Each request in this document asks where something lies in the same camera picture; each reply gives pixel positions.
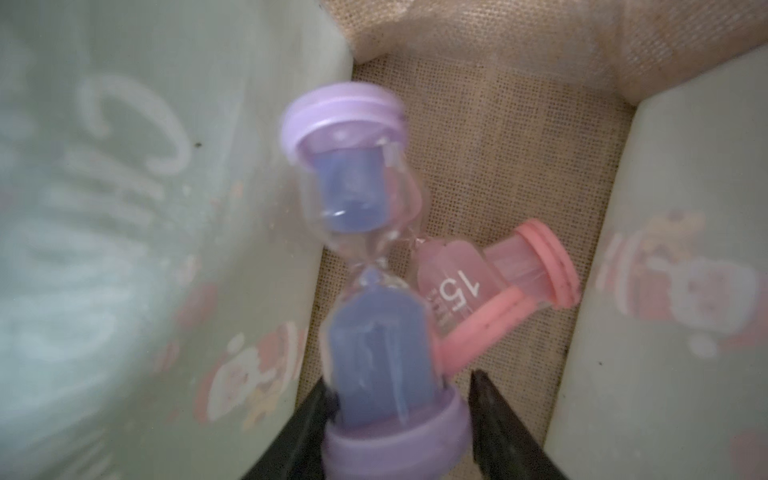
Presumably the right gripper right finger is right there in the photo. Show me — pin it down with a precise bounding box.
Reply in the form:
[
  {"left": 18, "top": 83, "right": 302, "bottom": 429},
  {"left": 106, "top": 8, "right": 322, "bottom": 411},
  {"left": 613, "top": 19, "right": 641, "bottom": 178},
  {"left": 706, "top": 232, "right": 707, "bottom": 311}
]
[{"left": 468, "top": 369, "right": 566, "bottom": 480}]

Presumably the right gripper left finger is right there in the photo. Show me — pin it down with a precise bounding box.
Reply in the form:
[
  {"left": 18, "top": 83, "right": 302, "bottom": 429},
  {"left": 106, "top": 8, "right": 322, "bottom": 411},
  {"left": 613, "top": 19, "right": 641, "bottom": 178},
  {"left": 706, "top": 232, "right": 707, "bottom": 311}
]
[{"left": 242, "top": 379, "right": 336, "bottom": 480}]

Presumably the purple hourglass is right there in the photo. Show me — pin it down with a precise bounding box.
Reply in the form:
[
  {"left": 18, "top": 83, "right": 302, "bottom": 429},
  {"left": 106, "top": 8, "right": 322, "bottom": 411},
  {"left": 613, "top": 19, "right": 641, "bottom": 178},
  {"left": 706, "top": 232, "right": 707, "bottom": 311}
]
[{"left": 280, "top": 81, "right": 472, "bottom": 479}]

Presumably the pink hourglass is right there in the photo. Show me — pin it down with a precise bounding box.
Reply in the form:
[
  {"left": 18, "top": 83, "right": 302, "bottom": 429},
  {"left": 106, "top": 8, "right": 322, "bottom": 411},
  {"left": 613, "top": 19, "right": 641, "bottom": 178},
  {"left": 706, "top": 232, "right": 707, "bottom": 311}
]
[{"left": 409, "top": 219, "right": 581, "bottom": 377}]

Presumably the jute canvas tote bag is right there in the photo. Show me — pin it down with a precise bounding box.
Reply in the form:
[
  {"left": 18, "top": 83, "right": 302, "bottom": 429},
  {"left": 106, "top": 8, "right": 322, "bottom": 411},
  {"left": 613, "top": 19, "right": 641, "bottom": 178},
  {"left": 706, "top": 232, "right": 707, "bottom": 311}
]
[{"left": 1, "top": 1, "right": 767, "bottom": 479}]

